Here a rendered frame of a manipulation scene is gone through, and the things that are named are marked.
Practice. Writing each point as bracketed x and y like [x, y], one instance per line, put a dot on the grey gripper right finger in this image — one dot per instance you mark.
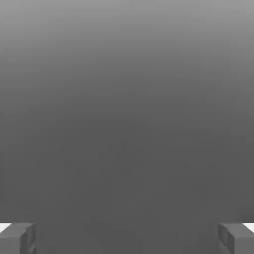
[238, 238]

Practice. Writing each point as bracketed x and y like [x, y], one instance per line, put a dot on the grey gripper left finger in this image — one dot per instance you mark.
[15, 238]

